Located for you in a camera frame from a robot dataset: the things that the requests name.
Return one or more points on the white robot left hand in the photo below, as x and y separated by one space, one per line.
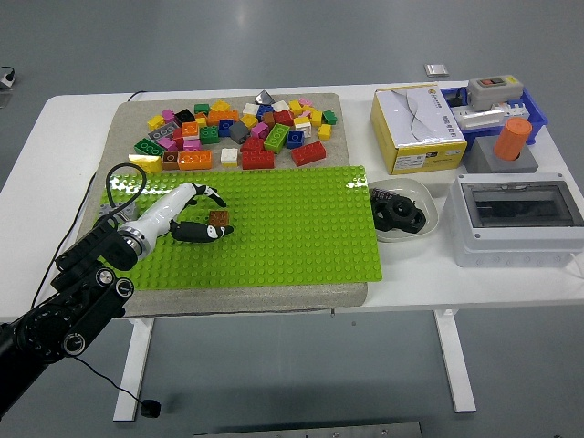
164 207

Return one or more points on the grey long toy brick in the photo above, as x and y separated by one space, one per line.
130 211
163 132

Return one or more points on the brown square toy brick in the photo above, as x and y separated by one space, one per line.
268 119
170 159
219 218

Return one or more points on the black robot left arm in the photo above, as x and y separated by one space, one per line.
59 315

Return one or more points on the yellow curved toy brick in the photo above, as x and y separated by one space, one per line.
145 163

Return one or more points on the orange long toy brick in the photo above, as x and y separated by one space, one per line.
222 117
195 160

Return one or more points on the dark green long toy brick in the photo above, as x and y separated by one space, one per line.
149 147

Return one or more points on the pink square toy brick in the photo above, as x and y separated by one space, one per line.
166 143
259 130
192 145
305 101
168 115

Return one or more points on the red square toy brick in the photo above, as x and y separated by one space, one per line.
178 139
284 117

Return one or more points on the orange and white toy brick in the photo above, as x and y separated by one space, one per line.
190 129

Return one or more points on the white square toy brick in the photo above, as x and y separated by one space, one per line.
306 131
229 156
250 109
280 106

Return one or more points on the yellow square toy brick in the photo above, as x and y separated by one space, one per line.
249 121
155 122
324 132
296 107
315 117
220 106

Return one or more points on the yellow small toy brick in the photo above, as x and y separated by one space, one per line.
201 122

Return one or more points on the black square toy brick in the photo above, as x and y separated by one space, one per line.
184 116

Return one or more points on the blue square toy brick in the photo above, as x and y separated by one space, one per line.
295 139
264 112
226 128

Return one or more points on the red long toy brick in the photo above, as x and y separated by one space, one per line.
309 153
257 160

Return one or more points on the dark green square toy brick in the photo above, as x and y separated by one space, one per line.
330 117
202 108

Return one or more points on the grey square toy brick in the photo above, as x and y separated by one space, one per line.
239 132

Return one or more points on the red sloped toy brick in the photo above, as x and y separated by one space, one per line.
252 145

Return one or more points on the green studded baseplate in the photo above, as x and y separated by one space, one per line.
283 228

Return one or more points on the grey sloped toy brick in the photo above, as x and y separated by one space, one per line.
263 98

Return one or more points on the yellow and white toy brick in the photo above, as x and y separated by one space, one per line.
301 121

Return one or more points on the pink small toy brick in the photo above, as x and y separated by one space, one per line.
306 112

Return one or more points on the grey-brown mat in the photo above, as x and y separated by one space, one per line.
228 299

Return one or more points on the white table leg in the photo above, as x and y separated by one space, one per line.
451 365
132 365

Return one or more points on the grey floor plate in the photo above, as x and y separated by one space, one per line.
3 99

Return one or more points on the white floor power socket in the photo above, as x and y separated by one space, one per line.
8 80

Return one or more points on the black hex nut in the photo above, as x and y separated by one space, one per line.
378 221
392 205
417 224

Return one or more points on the white bowl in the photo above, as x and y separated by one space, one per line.
410 187

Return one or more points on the yellow and white cardboard box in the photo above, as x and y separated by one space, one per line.
410 118

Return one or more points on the silver metal plate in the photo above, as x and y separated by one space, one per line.
435 69

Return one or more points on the black small component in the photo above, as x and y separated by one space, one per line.
455 99

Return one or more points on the grey block holder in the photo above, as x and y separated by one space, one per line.
483 159

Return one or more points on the white circuit breaker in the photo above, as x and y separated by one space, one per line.
479 119

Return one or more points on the white distribution box clear lid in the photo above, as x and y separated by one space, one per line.
502 246

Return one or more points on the orange cylinder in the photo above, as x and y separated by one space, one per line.
513 137

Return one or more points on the blue plastic bin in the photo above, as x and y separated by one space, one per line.
536 114

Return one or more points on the grey push-button switch box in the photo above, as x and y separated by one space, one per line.
493 93

